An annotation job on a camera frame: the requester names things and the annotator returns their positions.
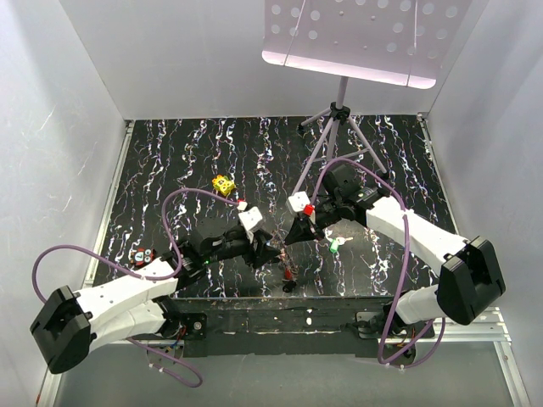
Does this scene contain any lilac music stand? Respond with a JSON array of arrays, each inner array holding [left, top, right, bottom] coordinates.
[[260, 0, 473, 200]]

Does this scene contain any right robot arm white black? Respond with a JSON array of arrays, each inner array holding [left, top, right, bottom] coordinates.
[[284, 159, 506, 337]]

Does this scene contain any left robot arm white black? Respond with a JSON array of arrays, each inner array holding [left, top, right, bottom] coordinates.
[[30, 226, 281, 374]]

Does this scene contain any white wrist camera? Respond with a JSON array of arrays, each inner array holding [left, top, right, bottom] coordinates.
[[287, 192, 316, 221], [238, 206, 264, 243]]

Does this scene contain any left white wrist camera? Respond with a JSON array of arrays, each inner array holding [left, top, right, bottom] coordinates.
[[238, 206, 264, 243]]

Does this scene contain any silver key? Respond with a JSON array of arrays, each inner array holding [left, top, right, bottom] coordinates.
[[337, 237, 352, 245]]

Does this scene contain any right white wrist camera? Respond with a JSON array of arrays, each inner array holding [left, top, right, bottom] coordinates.
[[287, 192, 316, 221]]

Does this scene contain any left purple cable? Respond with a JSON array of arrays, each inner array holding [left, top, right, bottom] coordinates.
[[32, 187, 249, 387]]

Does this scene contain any yellow owl number block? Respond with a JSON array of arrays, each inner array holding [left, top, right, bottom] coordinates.
[[212, 175, 237, 197]]

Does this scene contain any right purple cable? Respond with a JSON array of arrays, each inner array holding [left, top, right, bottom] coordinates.
[[311, 157, 446, 366]]

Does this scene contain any purple cable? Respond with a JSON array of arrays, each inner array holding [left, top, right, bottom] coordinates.
[[311, 157, 446, 366], [32, 187, 249, 387]]

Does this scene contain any red owl number block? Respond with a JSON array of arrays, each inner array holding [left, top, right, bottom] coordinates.
[[130, 248, 156, 270]]

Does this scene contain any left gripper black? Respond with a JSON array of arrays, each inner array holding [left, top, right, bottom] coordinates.
[[204, 229, 281, 267]]

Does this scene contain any green key tag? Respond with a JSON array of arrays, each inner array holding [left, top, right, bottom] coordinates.
[[329, 239, 340, 254]]

